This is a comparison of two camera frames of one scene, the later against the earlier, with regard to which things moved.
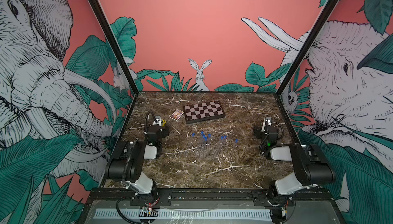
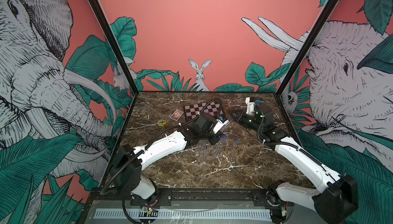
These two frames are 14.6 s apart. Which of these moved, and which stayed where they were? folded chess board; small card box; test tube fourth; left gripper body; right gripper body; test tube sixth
Moved: left gripper body; right gripper body
Stayed: test tube fourth; small card box; test tube sixth; folded chess board
